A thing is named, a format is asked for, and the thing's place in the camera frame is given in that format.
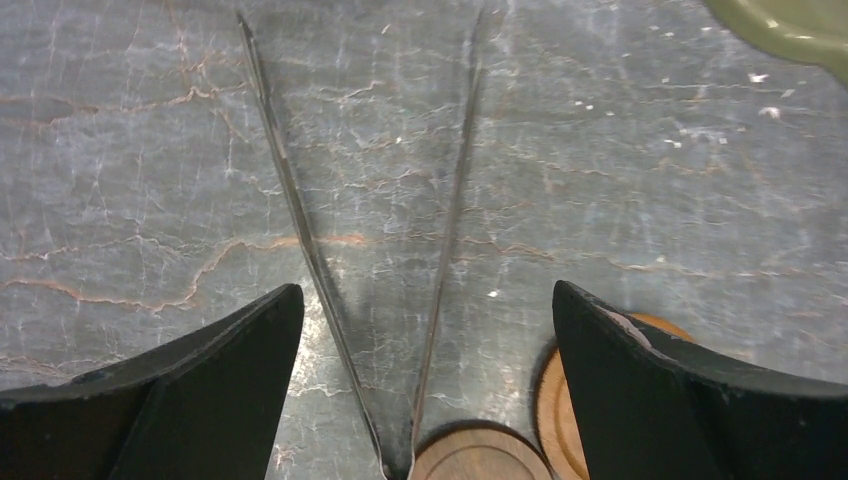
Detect light wooden round coaster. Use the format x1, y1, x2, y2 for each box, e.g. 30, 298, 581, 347
535, 313, 696, 480

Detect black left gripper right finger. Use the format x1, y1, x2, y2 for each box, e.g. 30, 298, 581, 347
552, 280, 847, 479

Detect metal tongs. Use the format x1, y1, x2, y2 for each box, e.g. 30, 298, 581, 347
234, 5, 486, 479

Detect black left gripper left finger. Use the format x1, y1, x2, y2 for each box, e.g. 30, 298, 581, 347
1, 284, 304, 479

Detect green three-tier serving stand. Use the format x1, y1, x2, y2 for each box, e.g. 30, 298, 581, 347
704, 0, 847, 84

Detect dark wooden round coaster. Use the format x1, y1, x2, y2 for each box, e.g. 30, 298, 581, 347
409, 427, 552, 480

